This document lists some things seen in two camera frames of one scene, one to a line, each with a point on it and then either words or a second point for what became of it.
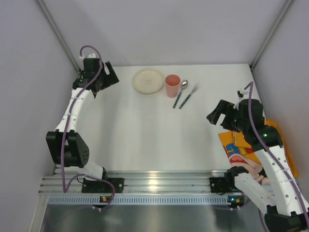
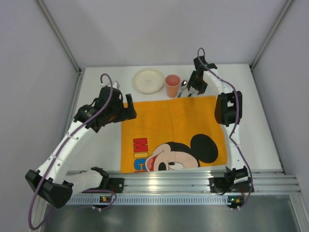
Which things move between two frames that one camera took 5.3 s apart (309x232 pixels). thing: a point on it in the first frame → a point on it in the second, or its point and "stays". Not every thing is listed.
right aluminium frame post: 253,64 stays
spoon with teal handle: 184,85 stays
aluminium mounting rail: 140,181 stays
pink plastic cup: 172,83 stays
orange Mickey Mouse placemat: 238,152 → 175,135
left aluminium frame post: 46,12 stays
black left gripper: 104,79 → 125,111
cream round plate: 147,81 stays
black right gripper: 227,118 → 196,85
